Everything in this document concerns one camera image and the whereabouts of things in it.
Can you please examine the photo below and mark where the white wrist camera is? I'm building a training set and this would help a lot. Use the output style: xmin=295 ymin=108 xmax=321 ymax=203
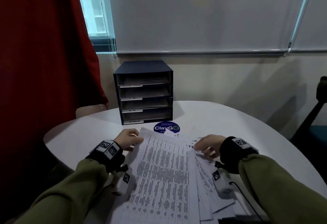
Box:
xmin=111 ymin=165 xmax=132 ymax=196
xmin=211 ymin=161 xmax=235 ymax=195

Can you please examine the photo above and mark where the wide white roller blind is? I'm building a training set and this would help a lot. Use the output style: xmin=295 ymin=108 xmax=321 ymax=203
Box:
xmin=106 ymin=0 xmax=313 ymax=56

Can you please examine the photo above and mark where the dark chair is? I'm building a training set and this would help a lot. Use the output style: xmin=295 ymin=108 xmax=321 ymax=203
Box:
xmin=291 ymin=76 xmax=327 ymax=150

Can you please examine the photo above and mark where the black cable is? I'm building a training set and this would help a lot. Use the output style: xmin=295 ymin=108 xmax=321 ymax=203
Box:
xmin=230 ymin=181 xmax=264 ymax=222

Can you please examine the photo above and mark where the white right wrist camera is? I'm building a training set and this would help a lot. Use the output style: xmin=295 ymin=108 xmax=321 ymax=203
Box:
xmin=211 ymin=161 xmax=235 ymax=195

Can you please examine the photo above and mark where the person's left hand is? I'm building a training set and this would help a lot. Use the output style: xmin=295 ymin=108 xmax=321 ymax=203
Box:
xmin=113 ymin=129 xmax=144 ymax=152

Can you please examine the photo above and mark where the person's left forearm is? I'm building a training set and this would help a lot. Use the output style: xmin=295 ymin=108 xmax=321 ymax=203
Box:
xmin=14 ymin=159 xmax=109 ymax=224

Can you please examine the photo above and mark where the person's right hand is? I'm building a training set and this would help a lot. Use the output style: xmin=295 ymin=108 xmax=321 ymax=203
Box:
xmin=193 ymin=134 xmax=227 ymax=159

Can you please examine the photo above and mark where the beige chair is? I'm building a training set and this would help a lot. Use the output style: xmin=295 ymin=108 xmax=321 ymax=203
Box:
xmin=75 ymin=103 xmax=108 ymax=118

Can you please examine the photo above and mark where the black wrist band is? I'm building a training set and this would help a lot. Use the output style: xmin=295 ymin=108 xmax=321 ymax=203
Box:
xmin=85 ymin=139 xmax=126 ymax=173
xmin=219 ymin=136 xmax=259 ymax=175

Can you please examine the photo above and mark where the red curtain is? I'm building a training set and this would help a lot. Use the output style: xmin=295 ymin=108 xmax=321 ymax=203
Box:
xmin=0 ymin=0 xmax=109 ymax=181

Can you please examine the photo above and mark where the black right wrist band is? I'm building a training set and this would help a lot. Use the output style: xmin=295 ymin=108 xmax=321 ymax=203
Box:
xmin=219 ymin=136 xmax=259 ymax=175

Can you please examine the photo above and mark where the person's right forearm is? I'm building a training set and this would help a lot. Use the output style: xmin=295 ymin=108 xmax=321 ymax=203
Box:
xmin=238 ymin=154 xmax=327 ymax=224

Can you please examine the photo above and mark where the dark blue paper tray organizer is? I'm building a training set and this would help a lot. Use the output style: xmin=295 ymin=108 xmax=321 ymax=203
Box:
xmin=113 ymin=60 xmax=174 ymax=126

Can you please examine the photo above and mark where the bead chain blind cord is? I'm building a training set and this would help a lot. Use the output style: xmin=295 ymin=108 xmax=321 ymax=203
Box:
xmin=96 ymin=0 xmax=117 ymax=58

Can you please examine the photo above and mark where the black left wrist band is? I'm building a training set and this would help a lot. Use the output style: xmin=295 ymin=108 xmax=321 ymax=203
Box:
xmin=85 ymin=139 xmax=126 ymax=173

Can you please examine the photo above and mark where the narrow white roller blind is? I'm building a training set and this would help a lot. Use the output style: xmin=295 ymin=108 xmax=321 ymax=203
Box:
xmin=289 ymin=0 xmax=327 ymax=53

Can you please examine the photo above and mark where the window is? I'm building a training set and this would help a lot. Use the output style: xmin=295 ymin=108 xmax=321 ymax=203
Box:
xmin=74 ymin=0 xmax=117 ymax=53

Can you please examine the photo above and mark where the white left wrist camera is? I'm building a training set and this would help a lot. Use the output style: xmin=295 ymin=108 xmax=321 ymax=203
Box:
xmin=111 ymin=165 xmax=132 ymax=196

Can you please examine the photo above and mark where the pile of printed papers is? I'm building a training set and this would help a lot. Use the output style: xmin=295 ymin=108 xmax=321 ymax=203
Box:
xmin=107 ymin=127 xmax=238 ymax=224

